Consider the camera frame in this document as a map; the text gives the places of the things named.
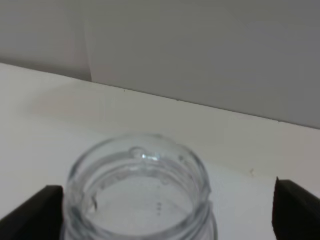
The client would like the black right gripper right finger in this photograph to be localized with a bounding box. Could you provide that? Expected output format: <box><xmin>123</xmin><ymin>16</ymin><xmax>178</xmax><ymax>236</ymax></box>
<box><xmin>272</xmin><ymin>179</ymin><xmax>320</xmax><ymax>240</ymax></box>

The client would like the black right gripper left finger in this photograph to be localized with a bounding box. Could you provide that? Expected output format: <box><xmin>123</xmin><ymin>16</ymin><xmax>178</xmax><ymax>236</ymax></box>
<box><xmin>0</xmin><ymin>185</ymin><xmax>63</xmax><ymax>240</ymax></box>

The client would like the clear plastic water bottle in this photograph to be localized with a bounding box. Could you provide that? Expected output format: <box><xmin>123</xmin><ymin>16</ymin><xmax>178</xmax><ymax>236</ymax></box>
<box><xmin>60</xmin><ymin>134</ymin><xmax>218</xmax><ymax>240</ymax></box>

